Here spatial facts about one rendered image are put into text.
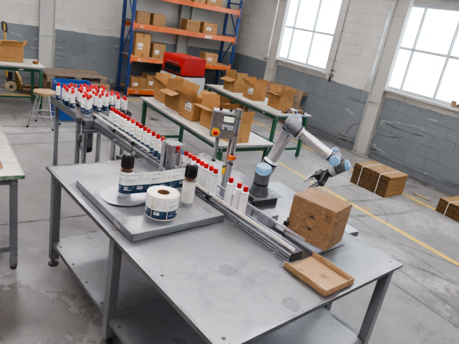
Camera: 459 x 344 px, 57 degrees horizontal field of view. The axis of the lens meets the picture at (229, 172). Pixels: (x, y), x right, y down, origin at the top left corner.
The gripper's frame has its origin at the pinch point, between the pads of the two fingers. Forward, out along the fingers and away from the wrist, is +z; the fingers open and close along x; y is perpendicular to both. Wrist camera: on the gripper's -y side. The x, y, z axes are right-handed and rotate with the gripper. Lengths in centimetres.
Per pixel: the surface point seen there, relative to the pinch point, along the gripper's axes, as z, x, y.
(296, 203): -9, 21, -54
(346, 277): -26, -11, -95
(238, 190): 22, 45, -49
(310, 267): -10, 1, -93
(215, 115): 20, 87, -14
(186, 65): 255, 73, 480
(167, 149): 73, 82, -8
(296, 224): -2, 10, -60
